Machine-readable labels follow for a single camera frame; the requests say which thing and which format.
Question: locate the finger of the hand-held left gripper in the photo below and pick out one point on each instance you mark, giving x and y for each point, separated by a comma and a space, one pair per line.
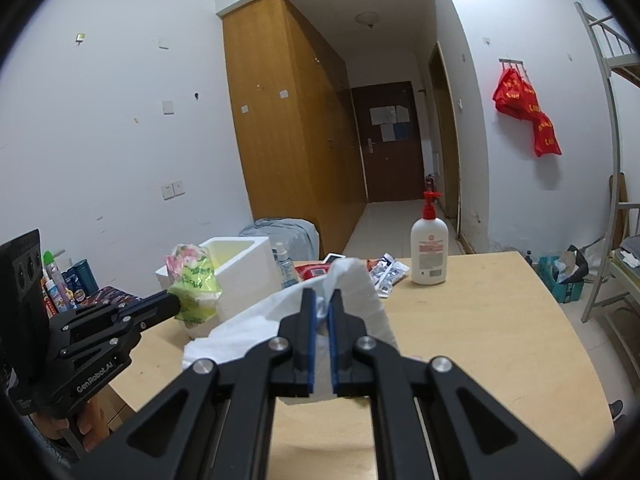
150, 307
110, 337

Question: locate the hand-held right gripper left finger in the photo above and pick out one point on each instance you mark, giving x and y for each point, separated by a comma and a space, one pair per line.
311, 340

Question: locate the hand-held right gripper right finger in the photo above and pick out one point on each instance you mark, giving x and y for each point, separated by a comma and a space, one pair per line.
333, 360

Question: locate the green pink plastic bag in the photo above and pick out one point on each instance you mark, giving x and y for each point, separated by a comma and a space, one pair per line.
195, 280

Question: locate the white face mask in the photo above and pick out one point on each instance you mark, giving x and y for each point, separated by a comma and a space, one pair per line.
360, 290

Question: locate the white foam box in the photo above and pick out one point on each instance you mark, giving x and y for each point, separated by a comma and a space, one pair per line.
250, 275

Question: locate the person's left hand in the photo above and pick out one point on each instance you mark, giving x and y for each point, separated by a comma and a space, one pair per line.
92, 420

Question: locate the colourful printed mat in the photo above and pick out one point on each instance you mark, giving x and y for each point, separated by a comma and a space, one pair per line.
107, 294

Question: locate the red wet wipes packet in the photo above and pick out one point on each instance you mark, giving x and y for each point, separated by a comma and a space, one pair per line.
312, 272

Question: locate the row of toiletry bottles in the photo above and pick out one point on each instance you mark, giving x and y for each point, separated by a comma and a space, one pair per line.
65, 285

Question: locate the small clear bottle blue label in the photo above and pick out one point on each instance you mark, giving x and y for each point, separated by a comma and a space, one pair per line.
285, 270

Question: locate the white flat case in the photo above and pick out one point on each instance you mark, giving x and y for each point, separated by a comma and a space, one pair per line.
334, 258

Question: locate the blue white foil packet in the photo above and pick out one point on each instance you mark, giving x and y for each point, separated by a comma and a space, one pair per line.
390, 272

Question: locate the grey blue cloth bundle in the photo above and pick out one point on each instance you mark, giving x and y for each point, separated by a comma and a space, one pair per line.
285, 232

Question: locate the white lotion pump bottle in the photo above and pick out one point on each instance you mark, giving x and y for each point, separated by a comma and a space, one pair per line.
429, 255

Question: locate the dark brown door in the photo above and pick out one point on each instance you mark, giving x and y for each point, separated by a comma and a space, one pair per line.
390, 170

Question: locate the red fire extinguisher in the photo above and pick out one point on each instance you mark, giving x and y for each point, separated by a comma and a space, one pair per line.
431, 185

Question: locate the wooden wardrobe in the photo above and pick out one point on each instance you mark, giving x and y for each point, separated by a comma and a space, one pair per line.
280, 135

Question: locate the papers on door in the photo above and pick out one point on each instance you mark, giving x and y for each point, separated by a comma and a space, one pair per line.
385, 115

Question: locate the light wooden side door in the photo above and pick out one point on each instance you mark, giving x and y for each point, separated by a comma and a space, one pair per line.
445, 135

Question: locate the black bag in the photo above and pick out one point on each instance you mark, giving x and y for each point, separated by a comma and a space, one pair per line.
580, 260

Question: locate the black shoe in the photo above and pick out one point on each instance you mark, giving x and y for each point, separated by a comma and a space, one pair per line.
617, 411

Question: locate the red bag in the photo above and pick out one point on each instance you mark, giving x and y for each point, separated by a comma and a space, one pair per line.
546, 137
515, 92

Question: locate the grey pillow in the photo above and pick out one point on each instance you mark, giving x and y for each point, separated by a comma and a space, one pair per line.
631, 246

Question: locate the ceiling lamp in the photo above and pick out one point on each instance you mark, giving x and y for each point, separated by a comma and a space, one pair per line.
367, 19

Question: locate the wooden board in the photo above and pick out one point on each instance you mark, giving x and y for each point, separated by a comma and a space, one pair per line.
620, 195

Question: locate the metal bunk bed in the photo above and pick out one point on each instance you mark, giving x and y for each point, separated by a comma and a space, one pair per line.
616, 135

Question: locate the white wall socket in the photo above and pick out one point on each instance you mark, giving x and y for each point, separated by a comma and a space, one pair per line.
167, 192

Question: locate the white wall switch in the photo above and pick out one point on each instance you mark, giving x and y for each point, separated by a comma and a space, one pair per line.
178, 189

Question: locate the metal wall hook rack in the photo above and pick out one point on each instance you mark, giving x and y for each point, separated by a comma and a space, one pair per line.
511, 62

